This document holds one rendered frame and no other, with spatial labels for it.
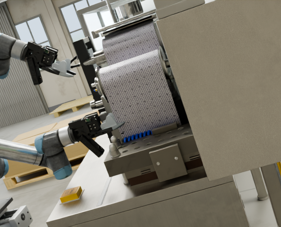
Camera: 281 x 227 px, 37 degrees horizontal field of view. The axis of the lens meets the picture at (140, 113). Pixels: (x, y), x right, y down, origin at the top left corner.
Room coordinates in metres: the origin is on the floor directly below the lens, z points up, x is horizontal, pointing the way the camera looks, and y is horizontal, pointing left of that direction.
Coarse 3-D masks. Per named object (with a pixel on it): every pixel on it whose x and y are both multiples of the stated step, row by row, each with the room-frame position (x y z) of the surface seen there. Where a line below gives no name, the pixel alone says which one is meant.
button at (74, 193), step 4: (72, 188) 1.56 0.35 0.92; (76, 188) 1.54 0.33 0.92; (80, 188) 1.55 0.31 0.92; (64, 192) 1.55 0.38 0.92; (68, 192) 1.53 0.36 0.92; (72, 192) 1.52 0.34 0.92; (76, 192) 1.50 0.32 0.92; (80, 192) 1.53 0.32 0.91; (64, 196) 1.50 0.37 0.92; (68, 196) 1.50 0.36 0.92; (72, 196) 1.50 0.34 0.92; (76, 196) 1.50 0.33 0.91; (64, 200) 1.50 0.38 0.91; (68, 200) 1.50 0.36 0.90
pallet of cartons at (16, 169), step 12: (36, 132) 5.51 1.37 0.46; (24, 144) 5.04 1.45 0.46; (72, 156) 4.87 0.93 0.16; (84, 156) 5.22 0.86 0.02; (12, 168) 5.00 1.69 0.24; (24, 168) 4.97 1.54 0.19; (36, 168) 4.95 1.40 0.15; (48, 168) 4.92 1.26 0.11; (72, 168) 4.87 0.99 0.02; (12, 180) 5.02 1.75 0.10; (36, 180) 4.95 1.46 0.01
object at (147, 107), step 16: (160, 80) 1.55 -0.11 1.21; (112, 96) 1.59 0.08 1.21; (128, 96) 1.58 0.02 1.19; (144, 96) 1.57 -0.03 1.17; (160, 96) 1.56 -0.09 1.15; (112, 112) 1.59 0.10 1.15; (128, 112) 1.58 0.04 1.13; (144, 112) 1.57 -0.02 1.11; (160, 112) 1.56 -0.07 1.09; (176, 112) 1.55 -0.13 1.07; (128, 128) 1.58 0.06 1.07; (144, 128) 1.57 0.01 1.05
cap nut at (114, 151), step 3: (111, 144) 1.43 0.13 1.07; (114, 144) 1.43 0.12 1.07; (111, 147) 1.42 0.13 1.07; (114, 147) 1.42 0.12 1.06; (111, 150) 1.42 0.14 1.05; (114, 150) 1.42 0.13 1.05; (117, 150) 1.42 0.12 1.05; (111, 153) 1.42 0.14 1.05; (114, 153) 1.42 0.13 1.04; (117, 153) 1.42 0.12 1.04; (120, 153) 1.43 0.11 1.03; (111, 156) 1.42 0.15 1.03; (114, 156) 1.41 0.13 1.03
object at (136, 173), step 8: (184, 160) 1.37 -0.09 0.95; (192, 160) 1.37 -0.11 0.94; (200, 160) 1.36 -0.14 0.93; (144, 168) 1.39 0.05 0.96; (152, 168) 1.39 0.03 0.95; (192, 168) 1.37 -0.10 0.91; (200, 168) 1.36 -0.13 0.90; (128, 176) 1.40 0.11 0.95; (136, 176) 1.40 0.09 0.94; (144, 176) 1.40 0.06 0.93; (152, 176) 1.39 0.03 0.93; (136, 184) 1.40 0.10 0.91; (144, 184) 1.40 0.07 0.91
